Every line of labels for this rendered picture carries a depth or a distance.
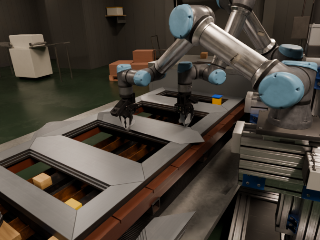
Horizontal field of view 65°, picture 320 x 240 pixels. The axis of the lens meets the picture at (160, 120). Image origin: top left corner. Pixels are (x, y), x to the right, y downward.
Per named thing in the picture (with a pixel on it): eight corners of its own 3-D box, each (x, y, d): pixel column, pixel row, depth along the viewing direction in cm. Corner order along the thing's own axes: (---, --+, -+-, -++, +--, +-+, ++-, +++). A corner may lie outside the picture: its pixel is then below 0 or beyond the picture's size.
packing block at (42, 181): (34, 185, 107) (32, 178, 106) (44, 179, 111) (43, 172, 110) (42, 190, 104) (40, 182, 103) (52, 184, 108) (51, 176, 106)
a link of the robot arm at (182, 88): (182, 81, 137) (195, 83, 133) (182, 89, 139) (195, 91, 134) (175, 84, 131) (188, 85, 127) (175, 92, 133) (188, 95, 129)
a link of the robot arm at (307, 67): (315, 95, 92) (323, 58, 87) (306, 105, 83) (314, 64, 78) (281, 90, 100) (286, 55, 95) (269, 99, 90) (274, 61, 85)
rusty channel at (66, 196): (2, 239, 94) (-2, 228, 92) (199, 109, 219) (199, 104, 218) (13, 248, 89) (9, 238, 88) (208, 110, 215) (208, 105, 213)
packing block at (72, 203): (61, 214, 91) (59, 205, 89) (73, 205, 95) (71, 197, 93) (72, 220, 88) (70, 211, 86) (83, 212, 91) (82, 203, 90)
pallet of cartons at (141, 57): (162, 75, 684) (162, 49, 659) (148, 83, 605) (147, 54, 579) (122, 73, 729) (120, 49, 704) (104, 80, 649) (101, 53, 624)
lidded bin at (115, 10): (124, 15, 857) (123, 6, 847) (117, 15, 825) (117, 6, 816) (112, 15, 874) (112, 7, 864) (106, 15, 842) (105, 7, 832)
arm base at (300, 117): (309, 117, 99) (314, 93, 95) (314, 132, 86) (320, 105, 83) (267, 113, 105) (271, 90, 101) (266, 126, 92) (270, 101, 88)
